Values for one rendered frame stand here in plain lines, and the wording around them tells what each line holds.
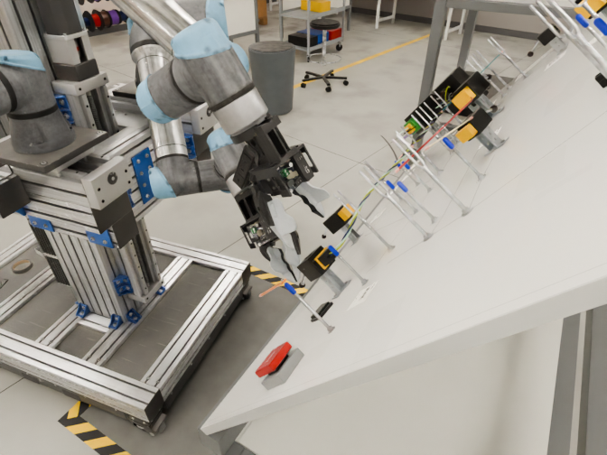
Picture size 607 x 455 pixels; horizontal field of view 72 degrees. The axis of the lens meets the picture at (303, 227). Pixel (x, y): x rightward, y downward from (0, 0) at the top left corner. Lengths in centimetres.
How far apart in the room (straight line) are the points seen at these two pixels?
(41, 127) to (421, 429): 113
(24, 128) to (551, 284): 118
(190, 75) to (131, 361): 143
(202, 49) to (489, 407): 89
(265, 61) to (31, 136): 316
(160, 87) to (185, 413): 150
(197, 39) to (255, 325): 171
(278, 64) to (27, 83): 319
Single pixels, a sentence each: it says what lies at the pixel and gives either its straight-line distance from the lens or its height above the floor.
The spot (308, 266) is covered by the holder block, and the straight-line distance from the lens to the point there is 77.
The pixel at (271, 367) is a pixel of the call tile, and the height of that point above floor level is 113.
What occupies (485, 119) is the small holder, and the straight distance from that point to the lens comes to 81.
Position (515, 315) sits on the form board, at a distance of 34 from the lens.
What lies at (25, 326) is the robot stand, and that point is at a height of 21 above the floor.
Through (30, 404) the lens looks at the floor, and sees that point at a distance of 223.
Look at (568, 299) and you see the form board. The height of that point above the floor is 146.
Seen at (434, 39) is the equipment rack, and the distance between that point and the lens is 156.
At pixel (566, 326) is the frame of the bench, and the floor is 80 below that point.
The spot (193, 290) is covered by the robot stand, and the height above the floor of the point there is 21.
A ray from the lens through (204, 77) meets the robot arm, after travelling 63.
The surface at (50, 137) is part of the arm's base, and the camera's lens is 126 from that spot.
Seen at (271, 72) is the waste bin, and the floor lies 44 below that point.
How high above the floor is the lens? 165
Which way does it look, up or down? 37 degrees down
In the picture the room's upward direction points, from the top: straight up
